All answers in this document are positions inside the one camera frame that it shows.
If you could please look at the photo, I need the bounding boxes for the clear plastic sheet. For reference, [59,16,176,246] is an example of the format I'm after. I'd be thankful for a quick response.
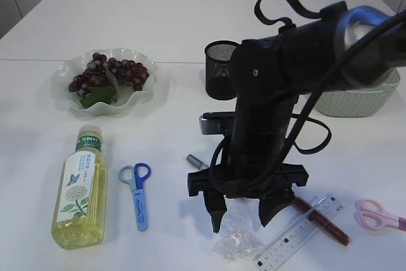
[213,199,264,260]

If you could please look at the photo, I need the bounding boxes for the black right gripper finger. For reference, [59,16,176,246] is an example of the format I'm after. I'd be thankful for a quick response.
[203,189,227,234]
[258,188,295,227]

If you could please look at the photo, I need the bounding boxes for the yellow tea bottle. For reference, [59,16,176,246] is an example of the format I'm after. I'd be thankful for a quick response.
[51,125,107,249]

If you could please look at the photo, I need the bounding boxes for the red glitter pen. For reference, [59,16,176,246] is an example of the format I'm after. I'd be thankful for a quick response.
[293,197,350,246]

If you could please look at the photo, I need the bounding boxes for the pink safety scissors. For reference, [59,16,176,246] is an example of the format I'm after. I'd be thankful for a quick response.
[355,199,405,232]

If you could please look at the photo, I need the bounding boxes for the clear plastic ruler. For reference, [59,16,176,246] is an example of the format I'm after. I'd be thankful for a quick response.
[254,194,345,270]

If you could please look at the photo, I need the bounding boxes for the green plastic woven basket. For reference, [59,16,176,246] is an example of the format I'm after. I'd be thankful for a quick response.
[315,69,400,118]

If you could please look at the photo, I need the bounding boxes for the blue safety scissors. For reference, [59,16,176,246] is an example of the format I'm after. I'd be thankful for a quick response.
[118,162,152,232]

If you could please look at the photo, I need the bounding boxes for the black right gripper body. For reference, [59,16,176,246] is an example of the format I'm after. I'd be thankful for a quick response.
[187,111,309,199]

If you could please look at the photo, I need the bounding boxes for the green wavy glass plate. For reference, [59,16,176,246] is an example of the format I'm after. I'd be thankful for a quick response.
[51,48,158,116]

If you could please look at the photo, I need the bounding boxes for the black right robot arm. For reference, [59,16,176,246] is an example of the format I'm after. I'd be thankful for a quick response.
[188,3,405,233]

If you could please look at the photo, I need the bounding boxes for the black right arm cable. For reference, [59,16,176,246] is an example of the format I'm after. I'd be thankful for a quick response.
[207,0,406,197]

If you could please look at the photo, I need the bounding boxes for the black mesh pen holder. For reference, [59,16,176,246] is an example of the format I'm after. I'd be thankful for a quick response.
[204,40,239,100]

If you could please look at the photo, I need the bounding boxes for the silver glitter pen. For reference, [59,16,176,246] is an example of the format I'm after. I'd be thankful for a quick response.
[187,154,209,171]

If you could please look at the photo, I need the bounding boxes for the purple grape bunch with leaf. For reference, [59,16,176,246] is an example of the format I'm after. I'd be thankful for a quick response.
[67,52,151,109]

